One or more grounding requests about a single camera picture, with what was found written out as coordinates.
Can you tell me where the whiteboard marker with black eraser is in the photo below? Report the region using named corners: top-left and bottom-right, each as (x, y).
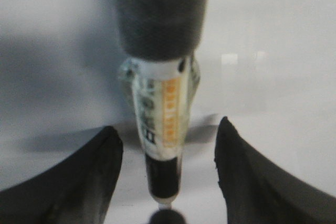
top-left (114, 0), bottom-right (207, 209)

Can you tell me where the large white whiteboard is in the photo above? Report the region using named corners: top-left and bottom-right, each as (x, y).
top-left (1, 0), bottom-right (335, 223)

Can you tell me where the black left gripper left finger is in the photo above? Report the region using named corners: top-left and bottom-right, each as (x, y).
top-left (1, 126), bottom-right (123, 223)

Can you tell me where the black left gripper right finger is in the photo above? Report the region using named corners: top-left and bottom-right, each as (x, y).
top-left (214, 117), bottom-right (335, 223)

